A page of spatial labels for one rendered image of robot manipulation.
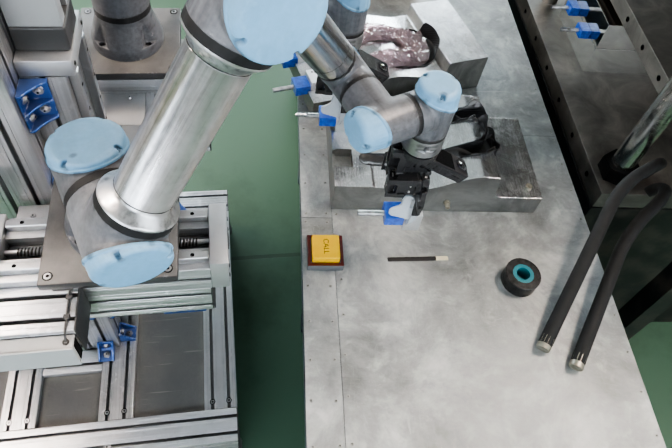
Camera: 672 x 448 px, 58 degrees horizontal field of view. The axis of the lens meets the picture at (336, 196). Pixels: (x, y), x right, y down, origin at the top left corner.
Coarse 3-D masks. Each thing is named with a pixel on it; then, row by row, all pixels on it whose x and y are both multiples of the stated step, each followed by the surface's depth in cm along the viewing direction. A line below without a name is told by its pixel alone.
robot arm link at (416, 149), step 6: (402, 144) 109; (408, 144) 107; (414, 144) 106; (420, 144) 105; (426, 144) 105; (438, 144) 106; (408, 150) 108; (414, 150) 107; (420, 150) 107; (426, 150) 106; (432, 150) 107; (438, 150) 108; (414, 156) 109; (420, 156) 108; (426, 156) 108; (432, 156) 108
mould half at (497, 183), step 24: (504, 120) 159; (336, 144) 143; (456, 144) 143; (504, 144) 154; (336, 168) 139; (360, 168) 140; (480, 168) 138; (504, 168) 149; (528, 168) 150; (336, 192) 138; (360, 192) 138; (384, 192) 139; (432, 192) 140; (456, 192) 140; (480, 192) 141; (504, 192) 144; (528, 192) 145
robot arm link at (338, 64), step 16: (320, 32) 90; (336, 32) 93; (320, 48) 92; (336, 48) 94; (352, 48) 99; (320, 64) 95; (336, 64) 97; (352, 64) 99; (336, 80) 100; (352, 80) 100; (336, 96) 103
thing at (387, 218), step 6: (384, 204) 128; (390, 204) 128; (396, 204) 128; (360, 210) 127; (366, 210) 127; (372, 210) 127; (378, 210) 128; (384, 210) 127; (384, 216) 127; (390, 216) 126; (420, 216) 125; (384, 222) 127; (390, 222) 127; (396, 222) 127; (402, 222) 127; (414, 222) 127; (420, 222) 127; (402, 228) 128; (408, 228) 129; (414, 228) 129
